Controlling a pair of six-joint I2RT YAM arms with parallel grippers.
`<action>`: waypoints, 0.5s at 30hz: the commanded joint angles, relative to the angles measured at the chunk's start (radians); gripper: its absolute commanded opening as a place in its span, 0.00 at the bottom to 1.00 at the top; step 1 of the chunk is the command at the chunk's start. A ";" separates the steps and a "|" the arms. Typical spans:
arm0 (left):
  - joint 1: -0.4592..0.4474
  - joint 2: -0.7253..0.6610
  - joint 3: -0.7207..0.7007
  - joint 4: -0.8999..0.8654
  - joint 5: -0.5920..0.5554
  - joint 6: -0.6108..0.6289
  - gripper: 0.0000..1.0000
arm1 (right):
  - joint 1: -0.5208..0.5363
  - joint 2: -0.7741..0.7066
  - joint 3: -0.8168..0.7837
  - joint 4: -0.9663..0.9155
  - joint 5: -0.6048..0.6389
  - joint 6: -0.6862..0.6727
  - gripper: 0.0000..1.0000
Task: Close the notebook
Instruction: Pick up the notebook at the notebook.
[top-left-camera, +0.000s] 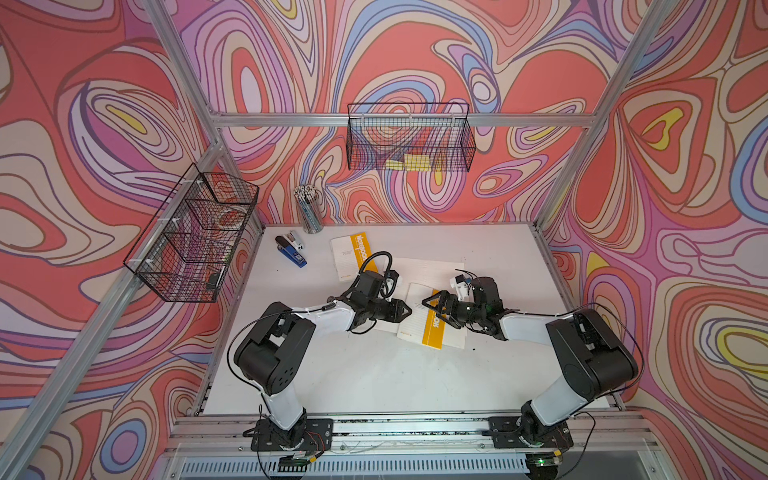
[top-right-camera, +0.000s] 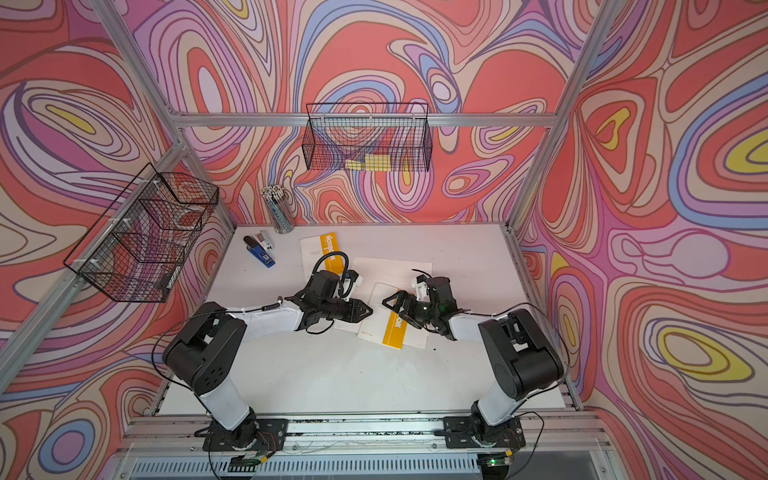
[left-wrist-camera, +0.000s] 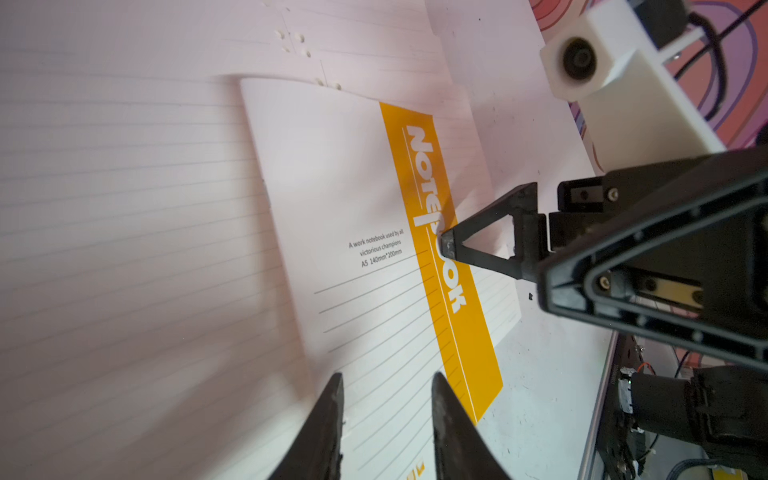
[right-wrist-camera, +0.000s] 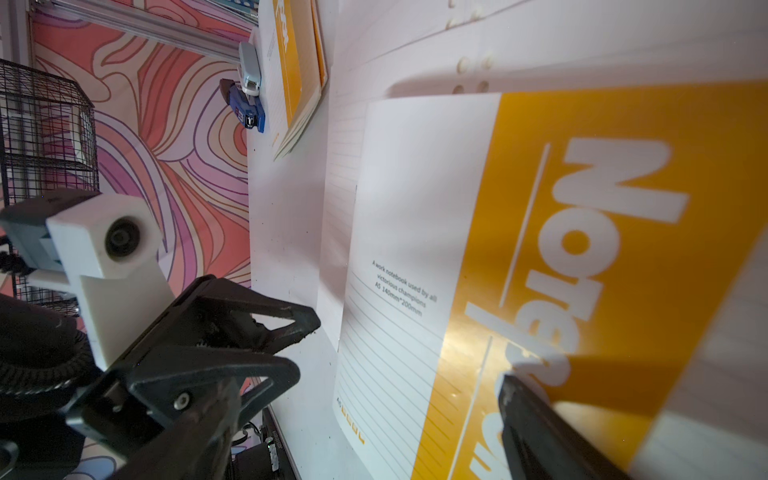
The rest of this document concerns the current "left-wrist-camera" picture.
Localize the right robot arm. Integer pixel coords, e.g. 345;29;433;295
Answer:
438;146;767;479

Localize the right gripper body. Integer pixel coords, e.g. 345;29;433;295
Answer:
537;146;767;372

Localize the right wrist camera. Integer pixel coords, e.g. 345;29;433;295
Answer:
540;1;725;173

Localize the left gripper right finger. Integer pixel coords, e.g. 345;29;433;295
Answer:
431;372;510;480

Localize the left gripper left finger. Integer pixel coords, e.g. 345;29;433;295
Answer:
268;372;344;480

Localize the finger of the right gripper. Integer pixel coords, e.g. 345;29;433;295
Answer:
438;182;548;281

